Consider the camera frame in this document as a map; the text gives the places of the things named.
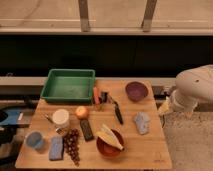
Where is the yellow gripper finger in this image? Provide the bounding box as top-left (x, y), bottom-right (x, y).
top-left (158, 101), bottom-right (170, 116)

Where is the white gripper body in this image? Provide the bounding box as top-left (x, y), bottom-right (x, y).
top-left (169, 89), bottom-right (198, 112)

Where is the red yellow apple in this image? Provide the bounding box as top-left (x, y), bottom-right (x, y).
top-left (75, 106), bottom-right (89, 120)

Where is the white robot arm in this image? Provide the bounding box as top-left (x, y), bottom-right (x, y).
top-left (158, 64), bottom-right (213, 117)

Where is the crumpled blue cloth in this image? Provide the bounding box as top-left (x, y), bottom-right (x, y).
top-left (134, 112), bottom-right (150, 135)

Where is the purple bowl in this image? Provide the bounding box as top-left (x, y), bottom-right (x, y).
top-left (125, 81), bottom-right (148, 102)

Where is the yellow corn cob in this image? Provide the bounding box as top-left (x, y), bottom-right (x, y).
top-left (97, 124), bottom-right (124, 150)

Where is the orange carrot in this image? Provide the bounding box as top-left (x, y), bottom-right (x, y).
top-left (93, 87), bottom-right (100, 105)

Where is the orange bowl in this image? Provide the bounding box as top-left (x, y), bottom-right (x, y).
top-left (96, 129), bottom-right (124, 158)

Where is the black rectangular remote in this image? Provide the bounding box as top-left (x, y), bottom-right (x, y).
top-left (80, 119), bottom-right (94, 141)

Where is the bunch of dark grapes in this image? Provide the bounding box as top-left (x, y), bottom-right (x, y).
top-left (63, 129), bottom-right (80, 166)

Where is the green plastic tray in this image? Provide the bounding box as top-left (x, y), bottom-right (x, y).
top-left (40, 69), bottom-right (95, 103)

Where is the white lidded jar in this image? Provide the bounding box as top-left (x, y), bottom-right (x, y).
top-left (52, 109), bottom-right (70, 129)

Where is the blue sponge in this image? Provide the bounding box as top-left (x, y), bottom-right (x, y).
top-left (49, 136), bottom-right (63, 161)

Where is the small metal utensil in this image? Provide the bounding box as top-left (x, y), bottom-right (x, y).
top-left (44, 114), bottom-right (54, 124)

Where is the blue plastic cup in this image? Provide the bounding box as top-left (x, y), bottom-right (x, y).
top-left (26, 131), bottom-right (44, 150)

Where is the blue black equipment at left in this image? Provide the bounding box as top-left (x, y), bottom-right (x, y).
top-left (0, 106), bottom-right (34, 146)

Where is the black handled knife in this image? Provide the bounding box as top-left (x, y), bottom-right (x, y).
top-left (109, 95), bottom-right (124, 125)

